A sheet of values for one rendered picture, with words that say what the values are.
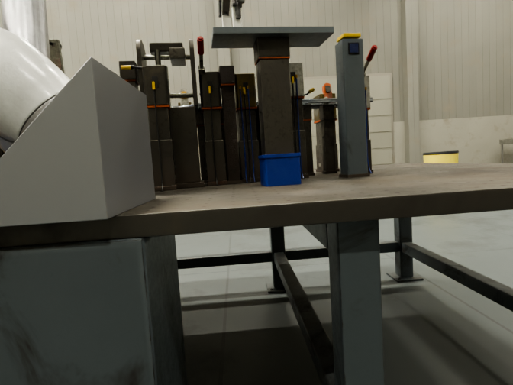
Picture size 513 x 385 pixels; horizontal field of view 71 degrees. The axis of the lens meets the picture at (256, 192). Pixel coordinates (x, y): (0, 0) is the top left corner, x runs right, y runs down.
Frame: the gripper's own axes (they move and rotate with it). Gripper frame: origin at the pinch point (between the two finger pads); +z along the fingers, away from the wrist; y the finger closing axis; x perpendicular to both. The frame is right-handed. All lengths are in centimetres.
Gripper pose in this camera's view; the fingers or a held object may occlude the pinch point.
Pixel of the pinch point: (232, 25)
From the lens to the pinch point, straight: 125.2
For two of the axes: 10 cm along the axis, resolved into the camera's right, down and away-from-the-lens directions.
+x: -8.5, 1.0, -5.2
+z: 0.7, 9.9, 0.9
